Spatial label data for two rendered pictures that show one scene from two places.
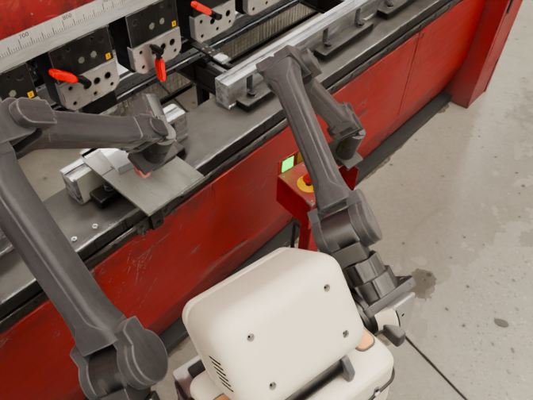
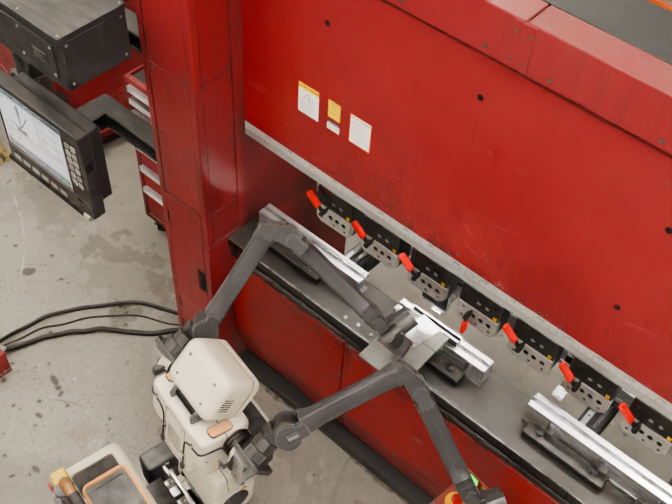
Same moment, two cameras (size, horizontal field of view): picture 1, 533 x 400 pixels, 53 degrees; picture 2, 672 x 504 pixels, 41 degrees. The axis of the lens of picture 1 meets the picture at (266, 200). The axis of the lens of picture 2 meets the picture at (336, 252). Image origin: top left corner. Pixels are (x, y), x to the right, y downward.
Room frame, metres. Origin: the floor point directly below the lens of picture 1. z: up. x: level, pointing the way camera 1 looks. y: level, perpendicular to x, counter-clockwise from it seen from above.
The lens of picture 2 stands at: (0.62, -1.40, 3.50)
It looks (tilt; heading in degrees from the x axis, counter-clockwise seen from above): 50 degrees down; 87
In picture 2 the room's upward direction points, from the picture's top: 4 degrees clockwise
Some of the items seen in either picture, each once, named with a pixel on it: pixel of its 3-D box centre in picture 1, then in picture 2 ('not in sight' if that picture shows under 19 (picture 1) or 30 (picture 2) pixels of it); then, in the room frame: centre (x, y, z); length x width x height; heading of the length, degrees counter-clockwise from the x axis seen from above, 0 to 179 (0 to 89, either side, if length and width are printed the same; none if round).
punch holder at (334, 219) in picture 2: not in sight; (342, 205); (0.74, 0.71, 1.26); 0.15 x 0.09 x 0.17; 139
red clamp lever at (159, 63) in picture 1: (158, 63); (466, 321); (1.13, 0.28, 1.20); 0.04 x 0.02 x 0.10; 49
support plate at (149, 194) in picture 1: (143, 169); (404, 346); (0.96, 0.32, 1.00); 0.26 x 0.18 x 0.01; 49
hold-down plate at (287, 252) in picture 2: not in sight; (291, 256); (0.57, 0.78, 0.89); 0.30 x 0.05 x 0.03; 139
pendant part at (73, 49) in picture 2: not in sight; (61, 96); (-0.20, 0.90, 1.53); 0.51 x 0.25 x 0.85; 140
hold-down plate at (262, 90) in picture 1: (272, 86); (564, 455); (1.48, -0.01, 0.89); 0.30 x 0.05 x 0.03; 139
